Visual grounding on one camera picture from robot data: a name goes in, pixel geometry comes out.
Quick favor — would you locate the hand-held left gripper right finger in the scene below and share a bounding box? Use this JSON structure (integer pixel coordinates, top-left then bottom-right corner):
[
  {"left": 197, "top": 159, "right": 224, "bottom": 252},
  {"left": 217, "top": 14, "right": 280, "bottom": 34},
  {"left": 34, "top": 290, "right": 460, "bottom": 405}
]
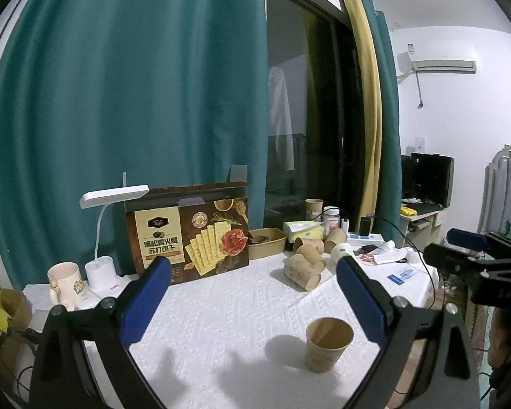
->
[{"left": 336, "top": 256, "right": 482, "bottom": 409}]

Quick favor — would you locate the blue and white card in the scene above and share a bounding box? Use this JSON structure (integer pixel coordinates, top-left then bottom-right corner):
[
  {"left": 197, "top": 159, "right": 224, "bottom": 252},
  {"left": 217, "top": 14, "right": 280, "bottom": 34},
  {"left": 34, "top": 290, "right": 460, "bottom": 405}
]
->
[{"left": 387, "top": 267, "right": 422, "bottom": 285}]

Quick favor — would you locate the white tube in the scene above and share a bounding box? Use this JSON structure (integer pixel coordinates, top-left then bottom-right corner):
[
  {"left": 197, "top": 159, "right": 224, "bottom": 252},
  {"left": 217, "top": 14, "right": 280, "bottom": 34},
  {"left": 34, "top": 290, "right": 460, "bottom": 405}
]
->
[{"left": 365, "top": 240, "right": 407, "bottom": 264}]

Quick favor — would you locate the white ceramic mug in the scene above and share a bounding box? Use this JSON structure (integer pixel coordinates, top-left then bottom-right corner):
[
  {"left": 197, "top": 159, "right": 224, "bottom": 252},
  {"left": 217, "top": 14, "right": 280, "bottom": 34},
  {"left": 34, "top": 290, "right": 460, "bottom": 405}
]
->
[{"left": 48, "top": 262, "right": 86, "bottom": 307}]

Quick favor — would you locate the black cable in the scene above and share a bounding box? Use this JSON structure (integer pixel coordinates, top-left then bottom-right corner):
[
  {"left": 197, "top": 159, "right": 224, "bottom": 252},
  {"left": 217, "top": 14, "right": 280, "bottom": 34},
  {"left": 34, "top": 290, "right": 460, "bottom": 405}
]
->
[{"left": 377, "top": 216, "right": 441, "bottom": 307}]

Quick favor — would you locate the wide teal curtain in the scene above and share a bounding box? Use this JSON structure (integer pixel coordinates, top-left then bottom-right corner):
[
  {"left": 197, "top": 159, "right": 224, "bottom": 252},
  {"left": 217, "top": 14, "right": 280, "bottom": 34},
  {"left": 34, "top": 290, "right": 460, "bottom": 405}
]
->
[{"left": 0, "top": 0, "right": 268, "bottom": 290}]

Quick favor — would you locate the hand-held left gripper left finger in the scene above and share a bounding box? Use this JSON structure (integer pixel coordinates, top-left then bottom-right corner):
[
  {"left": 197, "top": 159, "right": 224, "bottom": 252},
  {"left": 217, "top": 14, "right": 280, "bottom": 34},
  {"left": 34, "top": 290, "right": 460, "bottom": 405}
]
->
[{"left": 29, "top": 257, "right": 172, "bottom": 409}]

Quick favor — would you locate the dark glass sliding door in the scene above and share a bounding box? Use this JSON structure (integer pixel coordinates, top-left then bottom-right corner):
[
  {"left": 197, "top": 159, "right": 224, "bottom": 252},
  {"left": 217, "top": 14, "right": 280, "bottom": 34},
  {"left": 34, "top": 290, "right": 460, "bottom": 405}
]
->
[{"left": 264, "top": 0, "right": 367, "bottom": 228}]

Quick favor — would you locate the white textured tablecloth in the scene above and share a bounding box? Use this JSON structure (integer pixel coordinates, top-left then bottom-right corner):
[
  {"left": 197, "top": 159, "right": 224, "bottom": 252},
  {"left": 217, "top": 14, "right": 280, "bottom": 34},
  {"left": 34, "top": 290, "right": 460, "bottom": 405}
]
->
[{"left": 23, "top": 239, "right": 440, "bottom": 409}]

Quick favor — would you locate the large printed brown paper cup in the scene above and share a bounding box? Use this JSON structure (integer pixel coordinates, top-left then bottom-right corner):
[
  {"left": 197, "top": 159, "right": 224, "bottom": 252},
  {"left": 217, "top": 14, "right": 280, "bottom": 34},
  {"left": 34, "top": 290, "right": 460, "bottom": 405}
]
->
[{"left": 283, "top": 254, "right": 327, "bottom": 291}]

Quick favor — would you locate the brown cracker box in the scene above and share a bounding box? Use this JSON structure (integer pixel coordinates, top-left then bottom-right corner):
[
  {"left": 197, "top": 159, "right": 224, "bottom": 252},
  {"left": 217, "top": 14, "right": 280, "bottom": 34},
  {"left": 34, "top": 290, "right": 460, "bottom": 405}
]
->
[{"left": 125, "top": 182, "right": 250, "bottom": 286}]

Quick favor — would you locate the brown paper food tray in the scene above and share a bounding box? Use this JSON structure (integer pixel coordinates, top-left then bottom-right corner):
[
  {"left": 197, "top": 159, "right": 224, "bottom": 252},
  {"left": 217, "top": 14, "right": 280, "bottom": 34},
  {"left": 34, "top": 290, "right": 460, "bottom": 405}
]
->
[{"left": 248, "top": 228, "right": 287, "bottom": 261}]

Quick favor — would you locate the green tissue pack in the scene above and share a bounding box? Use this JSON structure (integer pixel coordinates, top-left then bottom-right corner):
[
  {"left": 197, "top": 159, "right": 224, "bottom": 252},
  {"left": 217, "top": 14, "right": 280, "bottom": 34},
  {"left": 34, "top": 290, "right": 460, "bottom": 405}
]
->
[{"left": 283, "top": 221, "right": 325, "bottom": 243}]

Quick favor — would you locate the black computer monitor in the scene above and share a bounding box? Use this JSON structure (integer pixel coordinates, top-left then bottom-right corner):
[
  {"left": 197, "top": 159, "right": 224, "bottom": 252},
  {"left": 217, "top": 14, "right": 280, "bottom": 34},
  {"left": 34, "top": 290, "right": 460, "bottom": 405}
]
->
[{"left": 401, "top": 152, "right": 455, "bottom": 205}]

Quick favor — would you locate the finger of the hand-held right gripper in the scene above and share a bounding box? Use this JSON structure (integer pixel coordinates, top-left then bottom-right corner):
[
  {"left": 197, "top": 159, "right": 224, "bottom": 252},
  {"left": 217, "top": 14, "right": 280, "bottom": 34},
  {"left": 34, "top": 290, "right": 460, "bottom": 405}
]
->
[
  {"left": 446, "top": 228, "right": 511, "bottom": 256},
  {"left": 423, "top": 243, "right": 490, "bottom": 284}
]

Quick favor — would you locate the narrow teal curtain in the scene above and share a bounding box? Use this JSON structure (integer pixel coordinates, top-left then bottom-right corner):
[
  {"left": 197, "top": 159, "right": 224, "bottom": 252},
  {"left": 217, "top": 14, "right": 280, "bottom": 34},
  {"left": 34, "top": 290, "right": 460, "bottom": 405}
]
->
[{"left": 357, "top": 0, "right": 404, "bottom": 245}]

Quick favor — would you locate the person's right forearm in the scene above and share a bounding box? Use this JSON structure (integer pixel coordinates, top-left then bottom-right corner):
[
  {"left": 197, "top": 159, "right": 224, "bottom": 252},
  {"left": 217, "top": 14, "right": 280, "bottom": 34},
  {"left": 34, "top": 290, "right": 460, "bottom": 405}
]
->
[{"left": 487, "top": 306, "right": 511, "bottom": 369}]

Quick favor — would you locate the white power strip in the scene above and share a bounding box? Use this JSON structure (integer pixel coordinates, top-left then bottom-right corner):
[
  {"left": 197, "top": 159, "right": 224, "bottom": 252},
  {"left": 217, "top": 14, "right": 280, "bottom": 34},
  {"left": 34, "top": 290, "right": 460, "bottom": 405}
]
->
[{"left": 347, "top": 233, "right": 385, "bottom": 246}]

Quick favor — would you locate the yellow curtain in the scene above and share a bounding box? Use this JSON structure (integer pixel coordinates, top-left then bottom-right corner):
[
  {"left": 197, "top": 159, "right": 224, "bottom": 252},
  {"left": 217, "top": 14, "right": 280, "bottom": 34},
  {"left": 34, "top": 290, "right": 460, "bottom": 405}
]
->
[{"left": 334, "top": 0, "right": 385, "bottom": 231}]

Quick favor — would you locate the grey padded panel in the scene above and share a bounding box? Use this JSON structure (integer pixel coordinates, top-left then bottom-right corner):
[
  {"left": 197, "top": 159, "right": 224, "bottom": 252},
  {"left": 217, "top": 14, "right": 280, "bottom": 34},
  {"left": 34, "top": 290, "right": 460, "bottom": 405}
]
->
[{"left": 478, "top": 145, "right": 511, "bottom": 239}]

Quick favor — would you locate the white computer desk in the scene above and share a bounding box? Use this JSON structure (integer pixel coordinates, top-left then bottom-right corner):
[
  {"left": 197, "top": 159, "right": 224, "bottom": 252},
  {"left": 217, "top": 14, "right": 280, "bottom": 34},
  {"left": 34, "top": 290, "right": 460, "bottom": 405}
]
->
[{"left": 399, "top": 202, "right": 446, "bottom": 250}]

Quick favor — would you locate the upright brown paper cup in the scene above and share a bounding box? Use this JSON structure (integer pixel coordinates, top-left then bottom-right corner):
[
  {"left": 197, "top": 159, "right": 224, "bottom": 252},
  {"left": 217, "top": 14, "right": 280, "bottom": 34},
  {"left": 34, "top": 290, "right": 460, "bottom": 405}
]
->
[{"left": 305, "top": 318, "right": 355, "bottom": 374}]

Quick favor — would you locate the clear jar with white lid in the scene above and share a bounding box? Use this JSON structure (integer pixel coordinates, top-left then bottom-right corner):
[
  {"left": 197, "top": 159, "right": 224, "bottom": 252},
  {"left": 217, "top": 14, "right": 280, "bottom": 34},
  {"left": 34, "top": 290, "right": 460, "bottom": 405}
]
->
[{"left": 323, "top": 207, "right": 340, "bottom": 235}]

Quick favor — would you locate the white air conditioner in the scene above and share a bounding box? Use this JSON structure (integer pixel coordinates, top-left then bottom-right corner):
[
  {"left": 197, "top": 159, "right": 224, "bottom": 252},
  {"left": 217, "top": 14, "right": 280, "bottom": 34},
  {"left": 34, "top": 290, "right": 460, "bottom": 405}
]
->
[{"left": 396, "top": 43, "right": 478, "bottom": 84}]

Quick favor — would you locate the white cup with green print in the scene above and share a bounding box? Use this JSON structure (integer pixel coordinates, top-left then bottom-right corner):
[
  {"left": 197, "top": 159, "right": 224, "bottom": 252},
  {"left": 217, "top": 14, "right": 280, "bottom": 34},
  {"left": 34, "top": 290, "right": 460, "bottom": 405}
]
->
[{"left": 331, "top": 242, "right": 353, "bottom": 263}]

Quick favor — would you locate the white desk lamp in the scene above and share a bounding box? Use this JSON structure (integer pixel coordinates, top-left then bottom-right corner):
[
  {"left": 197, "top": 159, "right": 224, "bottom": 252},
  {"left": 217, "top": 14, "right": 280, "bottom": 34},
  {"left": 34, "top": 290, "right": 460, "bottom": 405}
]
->
[{"left": 79, "top": 185, "right": 150, "bottom": 297}]

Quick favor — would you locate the cardboard box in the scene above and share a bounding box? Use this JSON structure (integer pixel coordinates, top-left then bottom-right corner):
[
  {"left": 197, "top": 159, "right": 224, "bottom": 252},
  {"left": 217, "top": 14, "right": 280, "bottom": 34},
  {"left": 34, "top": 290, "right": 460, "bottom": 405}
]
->
[{"left": 0, "top": 288, "right": 34, "bottom": 386}]

